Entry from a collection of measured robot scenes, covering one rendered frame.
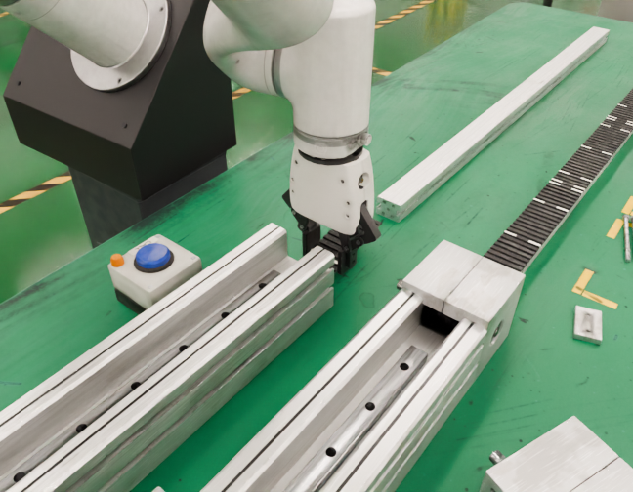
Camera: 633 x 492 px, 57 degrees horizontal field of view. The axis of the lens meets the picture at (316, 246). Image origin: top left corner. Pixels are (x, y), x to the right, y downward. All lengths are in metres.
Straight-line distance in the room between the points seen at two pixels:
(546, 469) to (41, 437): 0.43
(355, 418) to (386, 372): 0.07
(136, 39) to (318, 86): 0.40
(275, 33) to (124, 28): 0.47
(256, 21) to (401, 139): 0.67
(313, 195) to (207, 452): 0.31
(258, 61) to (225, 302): 0.27
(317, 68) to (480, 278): 0.28
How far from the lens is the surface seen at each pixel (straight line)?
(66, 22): 0.88
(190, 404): 0.59
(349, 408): 0.58
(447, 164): 0.97
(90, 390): 0.60
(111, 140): 0.93
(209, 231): 0.86
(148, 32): 0.94
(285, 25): 0.47
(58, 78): 1.06
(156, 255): 0.71
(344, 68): 0.60
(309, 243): 0.77
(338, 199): 0.67
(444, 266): 0.66
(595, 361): 0.74
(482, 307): 0.62
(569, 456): 0.53
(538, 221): 0.86
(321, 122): 0.62
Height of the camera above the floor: 1.29
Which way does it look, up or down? 39 degrees down
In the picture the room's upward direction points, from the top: straight up
